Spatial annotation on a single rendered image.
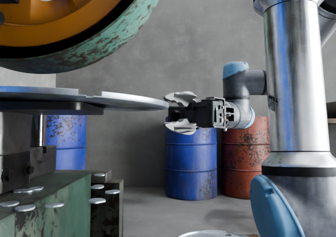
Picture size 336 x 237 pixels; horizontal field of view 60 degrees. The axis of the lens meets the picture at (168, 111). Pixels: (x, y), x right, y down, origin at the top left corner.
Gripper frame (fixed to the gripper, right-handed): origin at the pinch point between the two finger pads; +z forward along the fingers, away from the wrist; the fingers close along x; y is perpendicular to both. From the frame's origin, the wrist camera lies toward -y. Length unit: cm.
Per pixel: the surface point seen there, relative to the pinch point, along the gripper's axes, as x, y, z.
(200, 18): -142, -164, -267
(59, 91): -0.2, 11.4, 31.7
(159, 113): -18, -207, -234
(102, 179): 15.3, -13.3, 6.5
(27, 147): 7.0, -8.6, 25.7
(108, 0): -31.8, -22.1, -1.6
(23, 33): -22.8, -40.7, 12.9
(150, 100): 0.2, 14.9, 20.7
